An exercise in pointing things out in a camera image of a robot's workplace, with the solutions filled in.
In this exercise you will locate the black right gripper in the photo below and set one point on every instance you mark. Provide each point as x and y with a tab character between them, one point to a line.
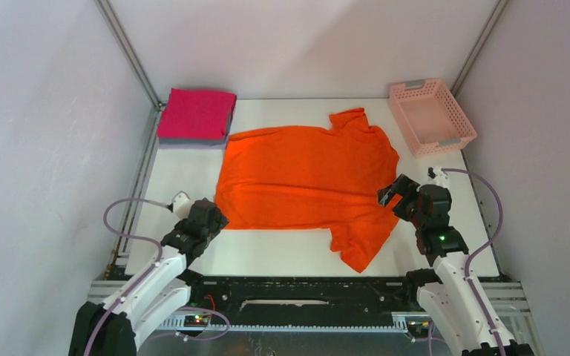
402	185

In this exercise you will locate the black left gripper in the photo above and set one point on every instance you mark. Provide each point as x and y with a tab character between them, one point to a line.
219	222

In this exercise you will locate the orange t shirt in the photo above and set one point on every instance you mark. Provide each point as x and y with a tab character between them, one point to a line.
303	177

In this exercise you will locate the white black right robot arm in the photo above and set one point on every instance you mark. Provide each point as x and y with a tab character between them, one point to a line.
448	290

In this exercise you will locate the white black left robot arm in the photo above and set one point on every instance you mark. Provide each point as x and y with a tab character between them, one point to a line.
121	323

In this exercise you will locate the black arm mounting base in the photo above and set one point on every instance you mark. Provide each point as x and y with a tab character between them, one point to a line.
339	303

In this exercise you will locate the pink plastic basket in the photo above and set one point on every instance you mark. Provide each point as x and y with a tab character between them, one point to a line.
429	117

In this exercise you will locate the left controller board with leds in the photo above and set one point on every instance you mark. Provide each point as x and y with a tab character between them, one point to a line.
196	321

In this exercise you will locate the folded magenta t shirt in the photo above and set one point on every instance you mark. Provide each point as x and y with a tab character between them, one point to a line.
190	98

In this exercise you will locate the right controller board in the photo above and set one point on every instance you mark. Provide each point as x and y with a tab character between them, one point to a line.
418	328

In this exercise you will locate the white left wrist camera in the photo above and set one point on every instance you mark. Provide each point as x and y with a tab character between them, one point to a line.
180	205

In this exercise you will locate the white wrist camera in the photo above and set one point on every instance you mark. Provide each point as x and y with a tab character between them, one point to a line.
180	205
437	176

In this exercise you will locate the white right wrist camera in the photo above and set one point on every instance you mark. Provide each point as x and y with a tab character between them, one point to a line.
437	176

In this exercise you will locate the right aluminium corner post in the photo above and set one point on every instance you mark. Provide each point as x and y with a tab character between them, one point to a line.
479	45

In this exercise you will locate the aluminium corner post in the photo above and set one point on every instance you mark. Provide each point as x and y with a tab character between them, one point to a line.
118	31
479	45

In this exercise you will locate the aluminium frame rail front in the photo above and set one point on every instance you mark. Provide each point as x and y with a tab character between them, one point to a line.
507	298

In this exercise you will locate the left aluminium corner post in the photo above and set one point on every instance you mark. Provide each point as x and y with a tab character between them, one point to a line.
118	31

